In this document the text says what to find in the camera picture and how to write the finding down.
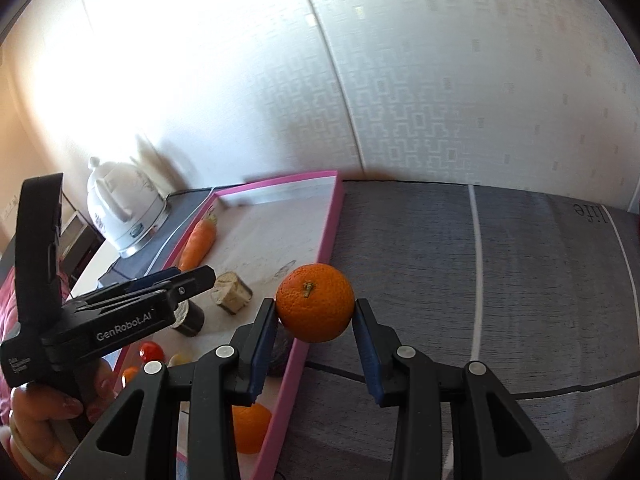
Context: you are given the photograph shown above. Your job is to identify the dark eggplant cylinder piece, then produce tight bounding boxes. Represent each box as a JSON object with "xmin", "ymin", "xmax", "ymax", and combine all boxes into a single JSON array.
[{"xmin": 170, "ymin": 300, "xmax": 205, "ymax": 337}]

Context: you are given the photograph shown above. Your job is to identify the orange carrot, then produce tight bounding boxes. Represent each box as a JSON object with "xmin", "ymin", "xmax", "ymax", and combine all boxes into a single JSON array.
[{"xmin": 178, "ymin": 214, "xmax": 217, "ymax": 272}]

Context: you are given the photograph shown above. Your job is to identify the pale cut eggplant piece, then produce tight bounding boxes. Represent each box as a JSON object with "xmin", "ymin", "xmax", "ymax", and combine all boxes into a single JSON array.
[{"xmin": 210, "ymin": 272, "xmax": 253, "ymax": 315}]

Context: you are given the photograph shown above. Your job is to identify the small orange fruit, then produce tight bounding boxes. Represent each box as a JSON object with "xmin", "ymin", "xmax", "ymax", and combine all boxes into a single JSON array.
[{"xmin": 120, "ymin": 366, "xmax": 139, "ymax": 388}]

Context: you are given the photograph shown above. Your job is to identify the red tomato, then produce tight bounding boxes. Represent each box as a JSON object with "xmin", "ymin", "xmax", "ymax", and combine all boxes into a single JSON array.
[{"xmin": 139, "ymin": 341, "xmax": 165, "ymax": 364}]

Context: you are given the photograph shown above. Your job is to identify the yellow brown kiwi fruit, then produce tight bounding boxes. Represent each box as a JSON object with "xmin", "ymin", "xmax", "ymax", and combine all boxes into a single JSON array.
[{"xmin": 167, "ymin": 352, "xmax": 193, "ymax": 367}]

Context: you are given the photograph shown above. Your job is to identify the large orange fruit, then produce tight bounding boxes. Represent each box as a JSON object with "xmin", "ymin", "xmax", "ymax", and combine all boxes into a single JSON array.
[{"xmin": 232, "ymin": 403, "xmax": 272, "ymax": 455}]

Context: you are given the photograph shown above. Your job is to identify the dark purple beet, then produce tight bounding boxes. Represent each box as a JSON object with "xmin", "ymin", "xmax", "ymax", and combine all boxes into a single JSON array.
[{"xmin": 268, "ymin": 323, "xmax": 294, "ymax": 378}]

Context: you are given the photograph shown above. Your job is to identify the orange with stem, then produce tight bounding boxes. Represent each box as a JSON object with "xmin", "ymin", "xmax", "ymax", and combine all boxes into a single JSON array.
[{"xmin": 274, "ymin": 263, "xmax": 355, "ymax": 344}]

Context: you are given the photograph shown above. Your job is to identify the left hand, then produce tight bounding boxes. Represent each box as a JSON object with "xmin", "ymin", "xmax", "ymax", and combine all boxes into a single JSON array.
[{"xmin": 3, "ymin": 360, "xmax": 115, "ymax": 479}]

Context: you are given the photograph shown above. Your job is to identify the red bed cover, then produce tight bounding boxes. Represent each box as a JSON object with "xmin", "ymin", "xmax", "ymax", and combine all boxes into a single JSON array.
[{"xmin": 0, "ymin": 266, "xmax": 17, "ymax": 426}]

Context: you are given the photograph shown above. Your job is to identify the white electric kettle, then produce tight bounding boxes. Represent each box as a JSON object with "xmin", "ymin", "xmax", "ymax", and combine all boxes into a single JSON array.
[{"xmin": 87, "ymin": 157, "xmax": 168, "ymax": 258}]

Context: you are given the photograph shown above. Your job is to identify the pink rimmed white tray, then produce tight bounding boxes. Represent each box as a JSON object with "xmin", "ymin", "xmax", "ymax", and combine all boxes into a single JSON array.
[{"xmin": 112, "ymin": 169, "xmax": 345, "ymax": 480}]

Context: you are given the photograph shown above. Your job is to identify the bedside cabinet with vase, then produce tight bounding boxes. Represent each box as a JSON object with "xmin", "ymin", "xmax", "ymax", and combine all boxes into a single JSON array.
[{"xmin": 58, "ymin": 211, "xmax": 105, "ymax": 286}]

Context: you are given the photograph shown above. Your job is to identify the grey patterned tablecloth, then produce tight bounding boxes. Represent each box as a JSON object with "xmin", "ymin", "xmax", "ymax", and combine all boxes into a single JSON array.
[{"xmin": 96, "ymin": 179, "xmax": 640, "ymax": 480}]

